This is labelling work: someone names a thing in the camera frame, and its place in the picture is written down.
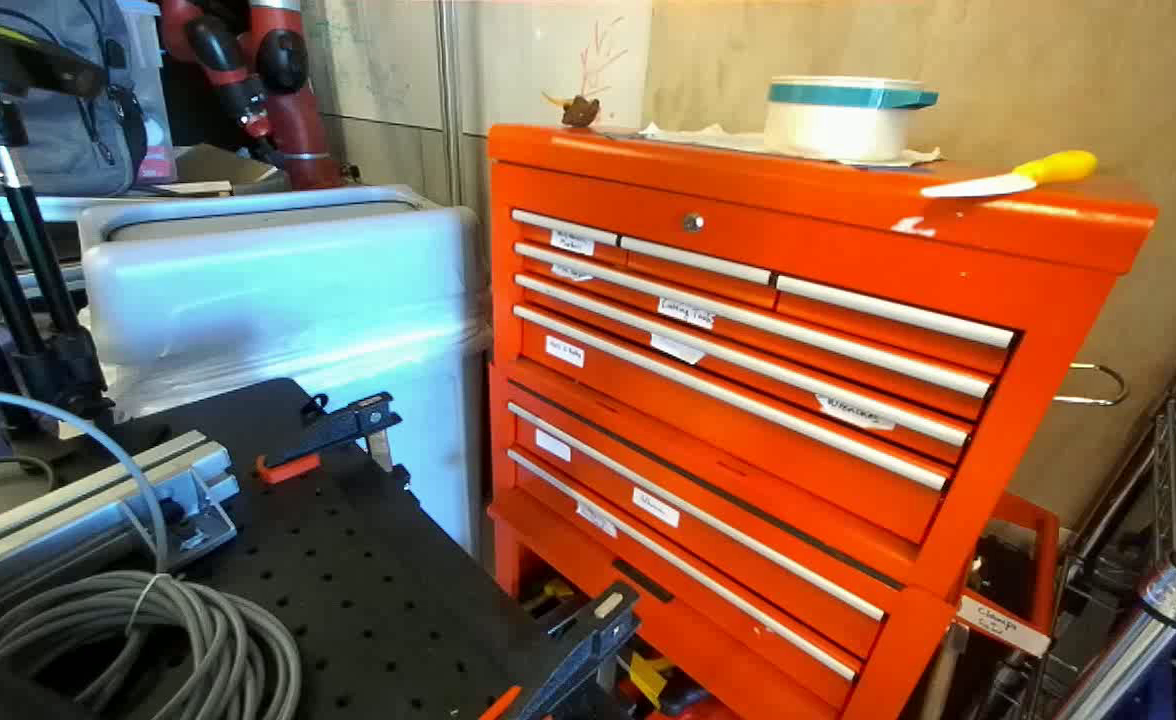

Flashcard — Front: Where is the white pot with teal rim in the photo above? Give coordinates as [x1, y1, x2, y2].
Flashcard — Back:
[761, 72, 945, 170]

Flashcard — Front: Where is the orange metal tool chest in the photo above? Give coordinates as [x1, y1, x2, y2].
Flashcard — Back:
[486, 119, 1163, 720]

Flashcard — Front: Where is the brown toy bird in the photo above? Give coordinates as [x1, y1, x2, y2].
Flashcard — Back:
[542, 87, 605, 137]

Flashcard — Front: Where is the white paper sheet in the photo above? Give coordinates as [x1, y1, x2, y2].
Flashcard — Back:
[640, 118, 945, 171]

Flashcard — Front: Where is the white plastic storage bin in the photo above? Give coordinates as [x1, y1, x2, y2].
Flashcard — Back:
[77, 183, 486, 554]

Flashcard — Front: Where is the yellow tool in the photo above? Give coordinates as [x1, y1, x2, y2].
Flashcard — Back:
[618, 647, 682, 711]

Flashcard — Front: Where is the grey backpack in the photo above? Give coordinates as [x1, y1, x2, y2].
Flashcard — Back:
[0, 0, 156, 200]

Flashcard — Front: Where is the black clamp with orange handle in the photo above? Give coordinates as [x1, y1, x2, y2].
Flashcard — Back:
[476, 581, 646, 720]
[251, 387, 408, 494]

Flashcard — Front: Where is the coiled grey cable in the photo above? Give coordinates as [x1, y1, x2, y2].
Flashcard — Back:
[0, 567, 309, 720]

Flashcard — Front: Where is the light blue cable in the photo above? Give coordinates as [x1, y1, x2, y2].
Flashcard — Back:
[0, 384, 174, 578]

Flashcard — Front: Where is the yellow handled white knife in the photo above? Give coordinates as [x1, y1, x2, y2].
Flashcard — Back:
[918, 147, 1104, 205]

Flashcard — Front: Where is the aluminium profile rail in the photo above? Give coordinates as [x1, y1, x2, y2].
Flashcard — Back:
[0, 428, 244, 609]

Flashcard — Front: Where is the chrome chest side handle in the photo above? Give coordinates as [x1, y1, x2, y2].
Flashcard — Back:
[1050, 357, 1137, 413]

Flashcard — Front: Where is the black camera tripod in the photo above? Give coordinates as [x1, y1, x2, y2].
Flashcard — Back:
[0, 83, 116, 432]

